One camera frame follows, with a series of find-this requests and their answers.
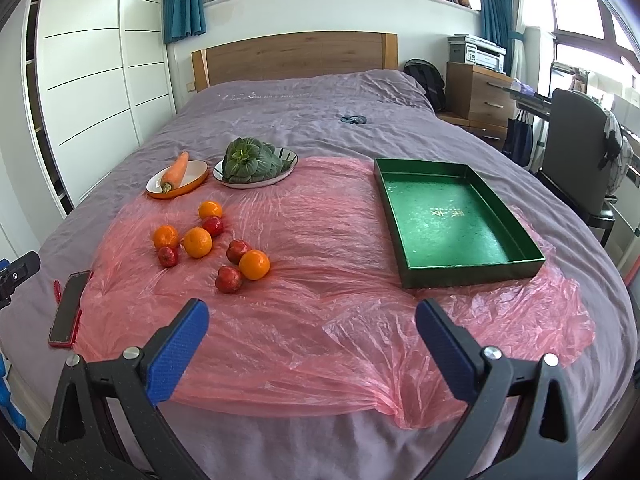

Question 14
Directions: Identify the teal curtain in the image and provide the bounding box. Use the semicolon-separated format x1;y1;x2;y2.
163;0;206;44
480;0;518;74

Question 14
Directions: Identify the dark blue bag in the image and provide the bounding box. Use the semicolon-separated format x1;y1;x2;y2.
502;110;534;167

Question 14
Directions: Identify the grey chair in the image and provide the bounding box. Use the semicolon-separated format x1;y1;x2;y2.
536;89;622;245

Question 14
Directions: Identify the carrot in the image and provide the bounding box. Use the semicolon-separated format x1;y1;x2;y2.
160;152;189;194

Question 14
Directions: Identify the teal left curtain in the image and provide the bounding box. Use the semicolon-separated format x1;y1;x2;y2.
163;0;206;44

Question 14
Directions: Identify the orange fruit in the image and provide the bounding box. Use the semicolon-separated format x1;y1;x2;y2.
181;226;213;259
198;200;224;220
238;249;271;281
152;224;180;249

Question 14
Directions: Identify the wooden headboard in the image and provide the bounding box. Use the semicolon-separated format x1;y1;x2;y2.
191;30;399;92

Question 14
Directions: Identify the green bok choy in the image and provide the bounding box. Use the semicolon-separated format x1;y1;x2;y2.
224;138;281;182

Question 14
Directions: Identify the red-cased smartphone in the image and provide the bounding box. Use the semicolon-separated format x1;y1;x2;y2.
48;270;92;349

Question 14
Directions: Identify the pink plastic sheet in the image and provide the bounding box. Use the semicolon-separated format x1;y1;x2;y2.
74;155;598;430

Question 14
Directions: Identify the white wardrobe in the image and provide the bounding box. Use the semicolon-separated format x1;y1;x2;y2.
35;0;176;214

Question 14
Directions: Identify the orange oval dish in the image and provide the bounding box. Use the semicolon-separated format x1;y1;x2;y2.
145;154;209;200

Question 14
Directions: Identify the green rectangular tray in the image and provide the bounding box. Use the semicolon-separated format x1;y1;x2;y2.
374;158;546;289

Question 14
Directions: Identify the white round plate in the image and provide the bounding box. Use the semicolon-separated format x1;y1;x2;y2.
212;148;299;190

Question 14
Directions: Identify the white printer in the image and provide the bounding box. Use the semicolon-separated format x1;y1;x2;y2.
447;34;506;73

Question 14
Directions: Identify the red apple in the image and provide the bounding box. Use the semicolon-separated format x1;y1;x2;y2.
226;240;252;264
156;246;179;269
202;216;224;238
215;266;244;294

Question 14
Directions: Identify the teal right curtain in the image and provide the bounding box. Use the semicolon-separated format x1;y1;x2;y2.
480;0;518;74

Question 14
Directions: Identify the wooden drawer cabinet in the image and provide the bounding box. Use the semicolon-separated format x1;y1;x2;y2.
437;62;516;151

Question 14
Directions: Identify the black backpack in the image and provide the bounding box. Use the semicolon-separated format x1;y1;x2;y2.
402;58;446;113

